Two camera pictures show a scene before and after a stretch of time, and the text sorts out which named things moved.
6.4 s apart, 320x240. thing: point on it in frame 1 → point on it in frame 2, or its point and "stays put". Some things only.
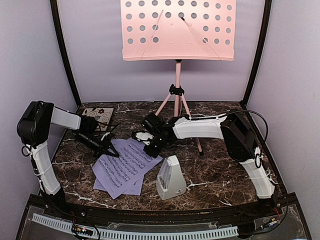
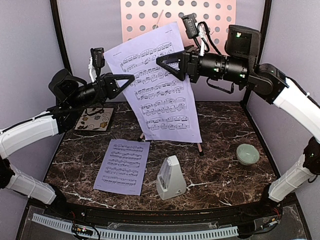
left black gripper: x=103 y=147 → x=107 y=88
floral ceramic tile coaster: x=102 y=115 stays put
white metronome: x=170 y=182 stays put
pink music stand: x=178 y=31 stays put
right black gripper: x=154 y=153 → x=188 y=61
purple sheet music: x=116 y=174 → x=163 y=102
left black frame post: x=56 y=17 stays put
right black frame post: x=266 y=20 stays put
